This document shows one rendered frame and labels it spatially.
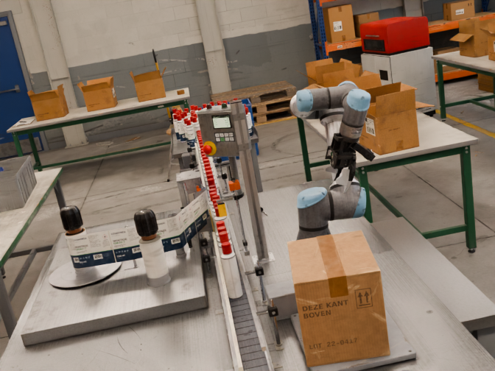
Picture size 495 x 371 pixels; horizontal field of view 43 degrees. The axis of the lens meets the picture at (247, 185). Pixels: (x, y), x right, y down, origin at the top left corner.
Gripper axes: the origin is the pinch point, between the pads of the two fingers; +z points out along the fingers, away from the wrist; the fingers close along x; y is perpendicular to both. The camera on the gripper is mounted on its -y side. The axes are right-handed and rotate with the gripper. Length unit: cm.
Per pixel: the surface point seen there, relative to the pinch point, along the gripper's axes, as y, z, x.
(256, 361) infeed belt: 47, 26, 50
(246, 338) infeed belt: 45, 30, 38
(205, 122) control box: 37, -1, -47
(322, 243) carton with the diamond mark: 21.5, 1.7, 29.7
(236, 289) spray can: 39, 34, 11
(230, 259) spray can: 41.3, 23.6, 7.4
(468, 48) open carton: -362, 79, -365
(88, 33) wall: -17, 222, -778
